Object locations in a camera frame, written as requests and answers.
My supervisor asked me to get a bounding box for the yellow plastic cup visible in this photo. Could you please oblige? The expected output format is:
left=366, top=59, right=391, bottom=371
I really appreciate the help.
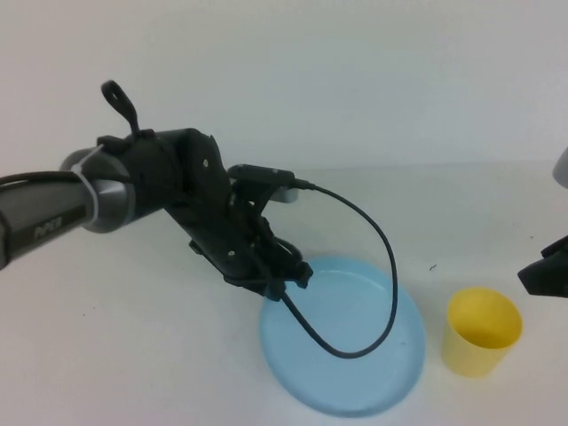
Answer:
left=442, top=286, right=525, bottom=379

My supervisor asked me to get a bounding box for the black camera cable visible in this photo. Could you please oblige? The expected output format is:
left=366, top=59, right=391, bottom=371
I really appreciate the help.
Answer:
left=277, top=177, right=399, bottom=359

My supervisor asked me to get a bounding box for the light blue round plate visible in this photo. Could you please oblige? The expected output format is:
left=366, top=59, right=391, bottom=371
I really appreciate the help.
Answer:
left=258, top=255, right=427, bottom=419

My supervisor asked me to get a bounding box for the white zip tie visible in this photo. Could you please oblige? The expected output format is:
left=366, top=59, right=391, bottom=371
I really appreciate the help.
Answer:
left=69, top=144, right=107, bottom=224

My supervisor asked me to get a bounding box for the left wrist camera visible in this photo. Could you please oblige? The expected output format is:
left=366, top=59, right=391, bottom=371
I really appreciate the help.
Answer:
left=228, top=162, right=299, bottom=204

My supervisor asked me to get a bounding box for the black cable loop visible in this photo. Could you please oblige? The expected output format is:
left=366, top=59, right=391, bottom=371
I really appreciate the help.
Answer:
left=100, top=79, right=154, bottom=144

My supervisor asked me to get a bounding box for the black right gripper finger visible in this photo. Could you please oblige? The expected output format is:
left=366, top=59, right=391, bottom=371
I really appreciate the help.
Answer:
left=517, top=256, right=568, bottom=299
left=538, top=234, right=568, bottom=264

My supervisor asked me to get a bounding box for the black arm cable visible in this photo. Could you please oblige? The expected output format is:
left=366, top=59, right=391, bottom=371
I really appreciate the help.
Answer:
left=0, top=170, right=86, bottom=188

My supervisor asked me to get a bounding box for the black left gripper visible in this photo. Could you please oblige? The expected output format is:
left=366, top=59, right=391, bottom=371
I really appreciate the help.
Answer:
left=166, top=177, right=312, bottom=304

